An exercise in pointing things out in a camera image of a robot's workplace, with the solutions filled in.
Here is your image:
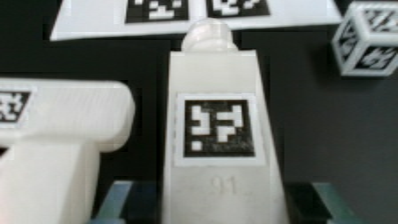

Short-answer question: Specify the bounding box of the white chair leg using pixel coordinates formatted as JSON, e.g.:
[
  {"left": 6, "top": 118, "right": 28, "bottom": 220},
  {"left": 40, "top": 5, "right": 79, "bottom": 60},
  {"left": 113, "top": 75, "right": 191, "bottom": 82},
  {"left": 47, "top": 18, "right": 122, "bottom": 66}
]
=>
[{"left": 161, "top": 18, "right": 289, "bottom": 224}]

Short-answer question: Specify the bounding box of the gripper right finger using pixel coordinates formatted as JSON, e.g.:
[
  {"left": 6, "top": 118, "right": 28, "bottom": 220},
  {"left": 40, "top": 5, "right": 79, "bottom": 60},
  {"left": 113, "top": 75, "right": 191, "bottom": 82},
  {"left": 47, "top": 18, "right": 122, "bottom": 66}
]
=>
[{"left": 285, "top": 182, "right": 362, "bottom": 224}]

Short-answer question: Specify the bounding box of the white tagged cube left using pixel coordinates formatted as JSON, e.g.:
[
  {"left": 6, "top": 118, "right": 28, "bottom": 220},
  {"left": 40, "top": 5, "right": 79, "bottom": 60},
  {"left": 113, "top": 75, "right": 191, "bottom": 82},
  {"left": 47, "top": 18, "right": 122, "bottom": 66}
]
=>
[{"left": 332, "top": 1, "right": 398, "bottom": 77}]

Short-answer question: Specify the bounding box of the white chair back frame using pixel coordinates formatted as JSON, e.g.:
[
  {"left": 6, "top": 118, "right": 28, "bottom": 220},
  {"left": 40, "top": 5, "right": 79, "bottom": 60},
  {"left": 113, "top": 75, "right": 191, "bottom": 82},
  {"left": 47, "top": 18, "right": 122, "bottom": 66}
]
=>
[{"left": 0, "top": 78, "right": 134, "bottom": 224}]

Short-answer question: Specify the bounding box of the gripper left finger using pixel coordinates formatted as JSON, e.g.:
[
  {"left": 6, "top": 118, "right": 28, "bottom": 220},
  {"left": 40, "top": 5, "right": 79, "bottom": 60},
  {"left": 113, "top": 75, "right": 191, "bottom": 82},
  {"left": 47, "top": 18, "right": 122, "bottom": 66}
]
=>
[{"left": 90, "top": 180, "right": 156, "bottom": 224}]

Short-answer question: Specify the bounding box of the white fiducial marker plate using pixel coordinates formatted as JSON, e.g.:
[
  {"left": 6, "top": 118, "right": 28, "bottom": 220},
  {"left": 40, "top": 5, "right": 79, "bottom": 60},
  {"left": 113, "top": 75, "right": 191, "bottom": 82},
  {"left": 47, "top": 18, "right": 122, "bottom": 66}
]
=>
[{"left": 49, "top": 0, "right": 340, "bottom": 41}]

